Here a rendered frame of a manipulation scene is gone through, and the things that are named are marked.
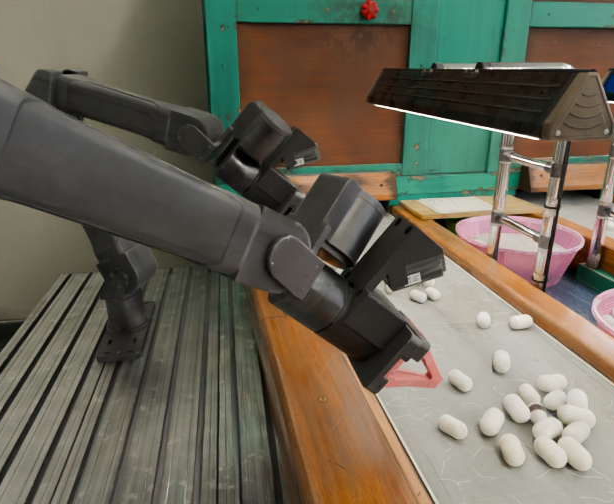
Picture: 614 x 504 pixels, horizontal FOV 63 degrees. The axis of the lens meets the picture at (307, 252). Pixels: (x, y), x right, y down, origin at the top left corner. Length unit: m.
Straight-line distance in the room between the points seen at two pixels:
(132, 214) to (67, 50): 1.82
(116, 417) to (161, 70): 1.52
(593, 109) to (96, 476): 0.68
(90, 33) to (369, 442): 1.82
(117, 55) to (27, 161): 1.81
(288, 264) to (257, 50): 0.94
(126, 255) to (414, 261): 0.54
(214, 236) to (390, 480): 0.28
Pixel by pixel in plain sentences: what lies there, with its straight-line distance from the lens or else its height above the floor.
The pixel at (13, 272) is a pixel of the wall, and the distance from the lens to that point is 2.36.
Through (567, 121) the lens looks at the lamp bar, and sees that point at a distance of 0.61.
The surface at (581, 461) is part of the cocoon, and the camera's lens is 0.59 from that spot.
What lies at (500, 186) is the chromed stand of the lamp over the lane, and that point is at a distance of 1.03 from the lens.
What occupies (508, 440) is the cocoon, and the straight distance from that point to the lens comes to 0.58.
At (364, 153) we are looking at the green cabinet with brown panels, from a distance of 1.35.
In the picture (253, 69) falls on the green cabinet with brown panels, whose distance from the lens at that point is 1.27.
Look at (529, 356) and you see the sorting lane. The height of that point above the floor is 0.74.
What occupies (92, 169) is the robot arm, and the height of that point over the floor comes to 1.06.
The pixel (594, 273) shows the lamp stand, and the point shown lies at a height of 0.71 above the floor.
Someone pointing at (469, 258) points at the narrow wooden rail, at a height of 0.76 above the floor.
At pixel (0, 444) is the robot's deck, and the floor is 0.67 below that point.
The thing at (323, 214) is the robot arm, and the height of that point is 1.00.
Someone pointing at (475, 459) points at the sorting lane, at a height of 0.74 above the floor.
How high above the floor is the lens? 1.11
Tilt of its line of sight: 20 degrees down
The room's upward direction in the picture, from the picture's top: straight up
